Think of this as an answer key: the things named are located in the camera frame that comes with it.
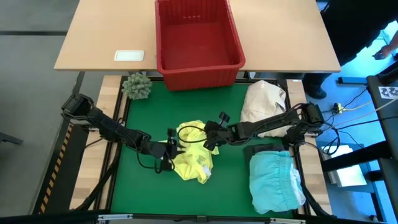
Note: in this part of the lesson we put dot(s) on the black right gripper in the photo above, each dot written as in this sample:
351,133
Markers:
222,133

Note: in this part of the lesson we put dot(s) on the pale green spiky plant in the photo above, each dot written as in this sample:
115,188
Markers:
136,86

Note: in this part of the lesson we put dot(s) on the dark grey garment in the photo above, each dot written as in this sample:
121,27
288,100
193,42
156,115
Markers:
261,148

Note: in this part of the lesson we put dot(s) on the grey chair base leg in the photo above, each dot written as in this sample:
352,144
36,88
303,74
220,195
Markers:
11,139

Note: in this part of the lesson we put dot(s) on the black phone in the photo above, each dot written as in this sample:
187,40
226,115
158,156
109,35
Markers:
377,56

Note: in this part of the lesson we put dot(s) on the green table mat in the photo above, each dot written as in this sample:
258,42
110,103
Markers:
155,193

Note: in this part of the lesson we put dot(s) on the light wooden desk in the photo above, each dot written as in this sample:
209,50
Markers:
102,31

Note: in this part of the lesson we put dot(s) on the person's hand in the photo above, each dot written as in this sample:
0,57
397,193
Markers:
387,50

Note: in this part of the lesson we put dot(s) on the pale teal white garment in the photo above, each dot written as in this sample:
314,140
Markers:
273,183

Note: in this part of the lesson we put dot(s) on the black metal beam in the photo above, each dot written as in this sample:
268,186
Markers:
357,158

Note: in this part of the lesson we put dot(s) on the yellow power plug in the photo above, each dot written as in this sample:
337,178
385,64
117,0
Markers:
339,108

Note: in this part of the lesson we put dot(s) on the black aluminium table frame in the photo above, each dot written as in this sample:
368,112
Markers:
77,217

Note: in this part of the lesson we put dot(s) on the white marker tag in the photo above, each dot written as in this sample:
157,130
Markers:
388,92

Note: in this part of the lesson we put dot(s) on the silver metal bracket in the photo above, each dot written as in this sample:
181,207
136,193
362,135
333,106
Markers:
287,221
115,217

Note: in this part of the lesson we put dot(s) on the black side table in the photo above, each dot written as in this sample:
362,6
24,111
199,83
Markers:
388,130

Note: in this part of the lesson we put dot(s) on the cream white garment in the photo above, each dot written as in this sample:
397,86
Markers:
264,99

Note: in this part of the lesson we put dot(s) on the red plastic laundry bin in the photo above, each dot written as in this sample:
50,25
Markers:
199,77

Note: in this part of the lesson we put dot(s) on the black hazard striped platform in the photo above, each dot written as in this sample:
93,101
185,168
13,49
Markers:
62,174

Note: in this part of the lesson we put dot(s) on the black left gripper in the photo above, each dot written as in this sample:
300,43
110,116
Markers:
166,149

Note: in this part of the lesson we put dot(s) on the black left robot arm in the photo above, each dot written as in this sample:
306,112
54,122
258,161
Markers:
105,124

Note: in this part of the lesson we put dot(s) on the white rectangular label plate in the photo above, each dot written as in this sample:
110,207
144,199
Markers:
129,55

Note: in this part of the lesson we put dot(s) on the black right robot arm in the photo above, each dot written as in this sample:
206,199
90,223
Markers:
273,123

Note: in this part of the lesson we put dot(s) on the white box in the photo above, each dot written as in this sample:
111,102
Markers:
345,174

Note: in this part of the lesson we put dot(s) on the person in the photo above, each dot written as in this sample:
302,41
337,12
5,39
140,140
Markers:
351,25

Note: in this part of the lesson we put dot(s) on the yellow garment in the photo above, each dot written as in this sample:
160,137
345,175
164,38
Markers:
196,161

